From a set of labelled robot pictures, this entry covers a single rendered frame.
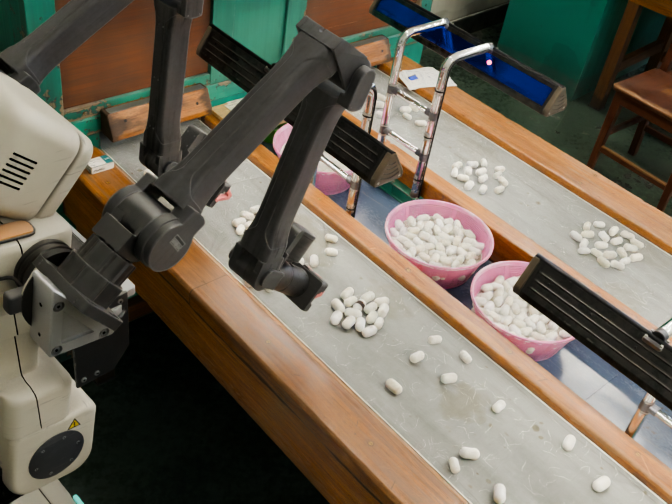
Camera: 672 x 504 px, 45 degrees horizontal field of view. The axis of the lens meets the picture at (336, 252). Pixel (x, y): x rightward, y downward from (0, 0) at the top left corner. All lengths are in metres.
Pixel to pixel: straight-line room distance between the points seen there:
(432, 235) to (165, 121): 0.75
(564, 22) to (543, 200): 2.29
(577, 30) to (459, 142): 2.11
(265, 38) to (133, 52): 0.41
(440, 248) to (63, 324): 1.10
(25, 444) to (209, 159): 0.60
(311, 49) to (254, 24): 1.15
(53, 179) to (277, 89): 0.32
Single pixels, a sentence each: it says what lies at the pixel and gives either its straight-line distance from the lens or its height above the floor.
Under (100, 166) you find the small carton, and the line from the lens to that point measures 2.07.
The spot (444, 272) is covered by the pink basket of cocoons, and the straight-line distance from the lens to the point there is 1.91.
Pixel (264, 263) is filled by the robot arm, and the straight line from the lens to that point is 1.37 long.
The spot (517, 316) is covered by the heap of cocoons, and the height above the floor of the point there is 0.74.
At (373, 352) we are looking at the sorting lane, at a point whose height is 0.74.
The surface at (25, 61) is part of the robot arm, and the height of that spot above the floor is 1.29.
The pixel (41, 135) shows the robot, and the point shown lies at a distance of 1.12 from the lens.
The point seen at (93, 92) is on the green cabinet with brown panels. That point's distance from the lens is 2.13.
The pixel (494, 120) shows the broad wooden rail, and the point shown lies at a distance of 2.53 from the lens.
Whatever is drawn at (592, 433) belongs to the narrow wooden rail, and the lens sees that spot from 1.68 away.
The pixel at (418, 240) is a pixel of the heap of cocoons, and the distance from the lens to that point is 1.99.
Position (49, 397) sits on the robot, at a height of 0.88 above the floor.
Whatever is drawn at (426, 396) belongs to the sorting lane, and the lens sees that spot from 1.64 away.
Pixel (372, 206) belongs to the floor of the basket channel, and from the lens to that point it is 2.19.
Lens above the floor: 1.95
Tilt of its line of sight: 39 degrees down
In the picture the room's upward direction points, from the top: 10 degrees clockwise
